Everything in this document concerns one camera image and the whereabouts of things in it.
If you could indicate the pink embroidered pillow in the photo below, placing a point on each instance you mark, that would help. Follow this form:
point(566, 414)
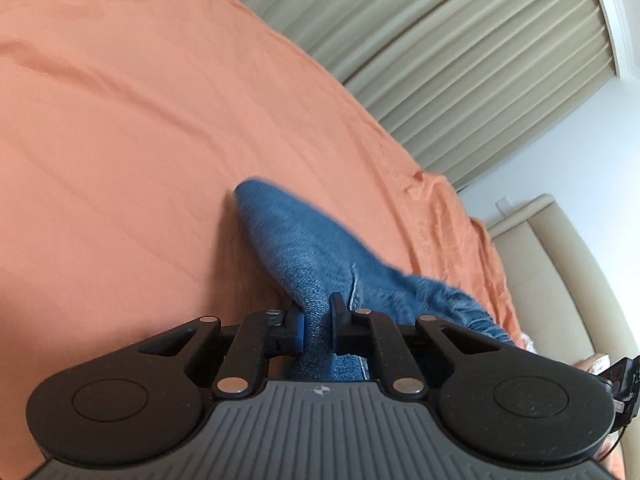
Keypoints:
point(594, 365)

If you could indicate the beige padded headboard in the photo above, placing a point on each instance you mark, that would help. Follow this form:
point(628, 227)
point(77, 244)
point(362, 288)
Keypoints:
point(560, 294)

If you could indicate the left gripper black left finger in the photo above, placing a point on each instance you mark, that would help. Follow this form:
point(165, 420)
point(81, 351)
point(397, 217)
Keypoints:
point(262, 336)

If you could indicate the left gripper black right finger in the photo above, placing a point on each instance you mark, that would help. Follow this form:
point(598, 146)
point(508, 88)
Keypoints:
point(375, 337)

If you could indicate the beige pleated curtain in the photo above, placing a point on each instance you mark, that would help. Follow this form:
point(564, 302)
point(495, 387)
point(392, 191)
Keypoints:
point(460, 84)

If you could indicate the blue denim jeans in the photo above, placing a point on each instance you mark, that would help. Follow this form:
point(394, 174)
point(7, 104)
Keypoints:
point(311, 257)

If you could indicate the orange bed sheet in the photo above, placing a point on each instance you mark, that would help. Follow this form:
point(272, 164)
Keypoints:
point(125, 127)

